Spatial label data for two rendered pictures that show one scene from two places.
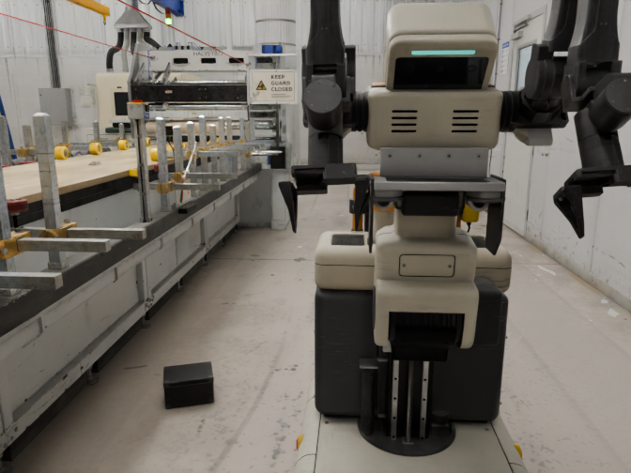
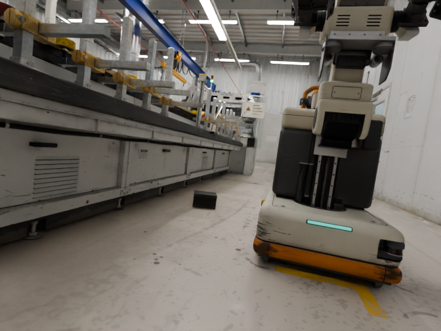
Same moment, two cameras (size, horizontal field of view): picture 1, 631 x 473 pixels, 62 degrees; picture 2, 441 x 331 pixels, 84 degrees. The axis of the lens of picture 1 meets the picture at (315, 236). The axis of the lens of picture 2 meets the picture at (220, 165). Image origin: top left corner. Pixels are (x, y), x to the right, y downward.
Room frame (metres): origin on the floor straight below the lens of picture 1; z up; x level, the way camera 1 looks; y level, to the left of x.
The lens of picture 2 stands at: (-0.09, 0.08, 0.52)
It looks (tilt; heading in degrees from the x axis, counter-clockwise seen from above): 4 degrees down; 9
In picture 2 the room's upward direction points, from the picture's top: 7 degrees clockwise
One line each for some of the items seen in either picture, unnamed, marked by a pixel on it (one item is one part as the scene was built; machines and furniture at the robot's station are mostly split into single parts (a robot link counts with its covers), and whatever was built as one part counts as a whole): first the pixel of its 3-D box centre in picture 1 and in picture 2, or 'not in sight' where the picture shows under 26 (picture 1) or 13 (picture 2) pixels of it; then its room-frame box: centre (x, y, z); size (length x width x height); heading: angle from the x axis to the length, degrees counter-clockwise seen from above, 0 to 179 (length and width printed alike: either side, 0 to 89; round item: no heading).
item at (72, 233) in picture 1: (77, 234); (174, 103); (1.62, 0.75, 0.80); 0.43 x 0.03 x 0.04; 87
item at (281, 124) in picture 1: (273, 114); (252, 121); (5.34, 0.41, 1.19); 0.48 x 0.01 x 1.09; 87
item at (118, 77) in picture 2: not in sight; (125, 80); (1.11, 0.84, 0.81); 0.14 x 0.06 x 0.05; 177
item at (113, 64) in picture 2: not in sight; (102, 64); (0.87, 0.80, 0.81); 0.43 x 0.03 x 0.04; 87
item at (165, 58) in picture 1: (212, 136); (222, 131); (5.75, 1.10, 0.95); 1.65 x 0.70 x 1.90; 87
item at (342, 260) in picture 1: (407, 315); (324, 150); (1.46, -0.27, 0.59); 0.55 x 0.34 x 0.83; 86
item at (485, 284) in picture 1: (443, 320); (350, 132); (1.20, -0.31, 0.68); 0.28 x 0.27 x 0.25; 86
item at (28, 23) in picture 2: not in sight; (31, 27); (0.61, 0.87, 0.83); 0.14 x 0.06 x 0.05; 177
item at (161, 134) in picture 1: (162, 167); (207, 110); (2.58, 0.75, 0.92); 0.04 x 0.04 x 0.48; 87
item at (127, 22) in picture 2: not in sight; (123, 66); (1.08, 0.84, 0.88); 0.04 x 0.04 x 0.48; 87
